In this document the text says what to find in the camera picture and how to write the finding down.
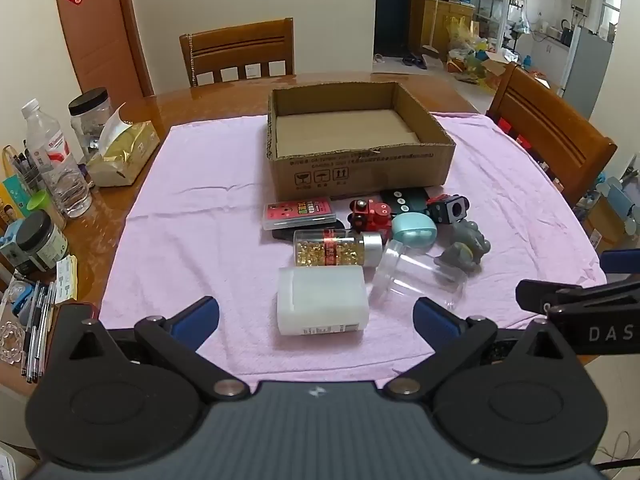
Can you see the open cardboard carton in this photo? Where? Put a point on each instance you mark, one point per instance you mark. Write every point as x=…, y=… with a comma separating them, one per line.
x=500, y=67

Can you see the black red cube toy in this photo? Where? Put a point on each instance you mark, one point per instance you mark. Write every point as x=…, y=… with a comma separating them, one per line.
x=452, y=210

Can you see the wooden chair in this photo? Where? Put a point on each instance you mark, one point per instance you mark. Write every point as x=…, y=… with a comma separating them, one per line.
x=550, y=125
x=235, y=40

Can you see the pen holder with pens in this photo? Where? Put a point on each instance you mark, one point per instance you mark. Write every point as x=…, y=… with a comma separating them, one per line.
x=25, y=170

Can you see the brown cardboard box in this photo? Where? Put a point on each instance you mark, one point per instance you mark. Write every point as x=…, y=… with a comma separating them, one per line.
x=370, y=175

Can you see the bundle of pens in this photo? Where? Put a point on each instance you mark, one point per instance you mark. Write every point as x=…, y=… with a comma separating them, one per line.
x=37, y=330

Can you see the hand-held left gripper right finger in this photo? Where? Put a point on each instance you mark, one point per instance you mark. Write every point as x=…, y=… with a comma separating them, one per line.
x=434, y=321

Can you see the glass ashtray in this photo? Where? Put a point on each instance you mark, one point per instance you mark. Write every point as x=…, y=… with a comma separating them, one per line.
x=10, y=342

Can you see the brown wooden door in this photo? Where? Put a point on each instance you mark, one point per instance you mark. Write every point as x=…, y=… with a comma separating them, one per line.
x=105, y=45

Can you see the gold capsule bottle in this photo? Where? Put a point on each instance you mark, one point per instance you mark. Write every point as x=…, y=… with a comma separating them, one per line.
x=325, y=252

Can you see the dark jar black lid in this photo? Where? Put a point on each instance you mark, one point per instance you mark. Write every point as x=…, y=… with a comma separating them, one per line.
x=42, y=242

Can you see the black flat device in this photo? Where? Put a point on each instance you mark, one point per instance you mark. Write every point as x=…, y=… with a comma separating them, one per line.
x=282, y=235

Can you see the green lid container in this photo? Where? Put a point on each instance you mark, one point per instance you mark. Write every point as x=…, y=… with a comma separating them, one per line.
x=42, y=205

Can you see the red toy robot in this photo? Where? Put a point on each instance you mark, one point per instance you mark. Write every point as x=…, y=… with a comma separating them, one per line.
x=370, y=215

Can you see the metal storage shelf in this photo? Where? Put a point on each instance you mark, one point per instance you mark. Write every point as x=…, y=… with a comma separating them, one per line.
x=490, y=12

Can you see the gold tissue pack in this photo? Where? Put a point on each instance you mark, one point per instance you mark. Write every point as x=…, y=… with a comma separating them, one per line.
x=125, y=152

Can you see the pink towel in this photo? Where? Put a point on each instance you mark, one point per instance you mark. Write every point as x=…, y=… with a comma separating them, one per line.
x=210, y=220

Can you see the black digital timer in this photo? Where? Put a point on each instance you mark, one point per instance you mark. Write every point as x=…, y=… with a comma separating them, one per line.
x=407, y=200

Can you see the red card case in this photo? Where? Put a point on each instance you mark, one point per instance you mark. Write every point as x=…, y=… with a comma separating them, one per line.
x=300, y=212

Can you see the clear jar black lid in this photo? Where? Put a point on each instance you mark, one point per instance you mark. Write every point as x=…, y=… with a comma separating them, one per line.
x=90, y=115

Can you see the small white paper box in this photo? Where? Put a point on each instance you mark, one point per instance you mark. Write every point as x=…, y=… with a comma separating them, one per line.
x=67, y=277

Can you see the clear water bottle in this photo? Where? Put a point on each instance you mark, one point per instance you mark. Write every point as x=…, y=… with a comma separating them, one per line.
x=55, y=160

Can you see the wooden cabinet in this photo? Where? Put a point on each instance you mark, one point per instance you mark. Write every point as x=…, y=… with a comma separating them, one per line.
x=440, y=20

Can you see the dark slippers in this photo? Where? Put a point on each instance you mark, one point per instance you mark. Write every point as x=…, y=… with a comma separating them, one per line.
x=415, y=60

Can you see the grey refrigerator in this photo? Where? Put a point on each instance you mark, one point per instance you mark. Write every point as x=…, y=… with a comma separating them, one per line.
x=587, y=70

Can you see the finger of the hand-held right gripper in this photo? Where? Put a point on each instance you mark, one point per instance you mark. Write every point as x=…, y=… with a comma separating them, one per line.
x=532, y=295
x=622, y=260

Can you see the white plastic box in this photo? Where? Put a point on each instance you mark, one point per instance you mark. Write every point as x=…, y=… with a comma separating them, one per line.
x=320, y=300

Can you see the teal earbud case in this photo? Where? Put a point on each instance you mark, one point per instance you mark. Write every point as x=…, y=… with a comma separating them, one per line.
x=412, y=232

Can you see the clear plastic jar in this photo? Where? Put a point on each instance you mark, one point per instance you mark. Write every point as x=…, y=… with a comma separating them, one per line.
x=415, y=275

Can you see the yellow plastic bag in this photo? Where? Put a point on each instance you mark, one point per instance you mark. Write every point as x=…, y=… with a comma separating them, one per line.
x=460, y=32

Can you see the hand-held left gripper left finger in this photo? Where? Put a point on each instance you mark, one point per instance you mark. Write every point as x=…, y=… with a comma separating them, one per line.
x=196, y=317

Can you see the grey animal toy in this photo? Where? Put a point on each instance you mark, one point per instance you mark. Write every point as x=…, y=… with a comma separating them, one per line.
x=465, y=250

